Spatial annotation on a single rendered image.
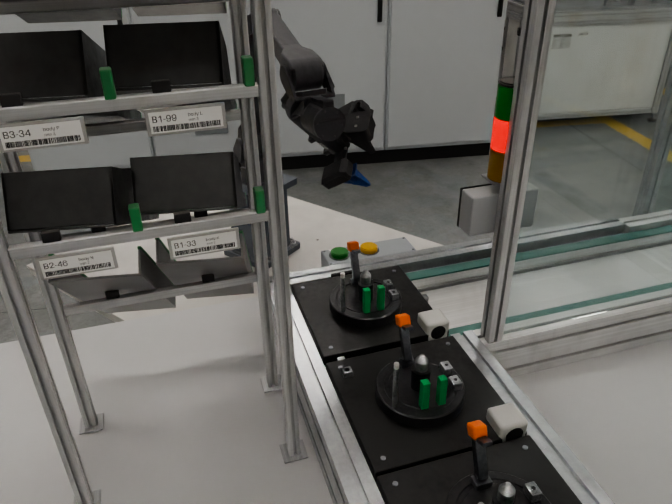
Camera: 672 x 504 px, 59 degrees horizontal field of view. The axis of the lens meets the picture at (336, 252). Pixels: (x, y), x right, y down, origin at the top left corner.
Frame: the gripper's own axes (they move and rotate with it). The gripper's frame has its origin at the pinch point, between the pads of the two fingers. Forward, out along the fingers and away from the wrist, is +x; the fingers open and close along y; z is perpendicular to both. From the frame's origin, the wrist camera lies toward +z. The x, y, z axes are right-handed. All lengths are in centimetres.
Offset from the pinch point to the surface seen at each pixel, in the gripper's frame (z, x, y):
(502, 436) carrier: 21, 17, -50
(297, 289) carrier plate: -19.2, 6.8, -20.8
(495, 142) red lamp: 29.3, 0.0, -10.4
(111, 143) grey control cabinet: -275, 34, 167
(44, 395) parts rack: -17, -33, -57
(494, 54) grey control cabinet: -78, 182, 261
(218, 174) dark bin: 7.9, -31.9, -29.6
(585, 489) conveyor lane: 30, 23, -56
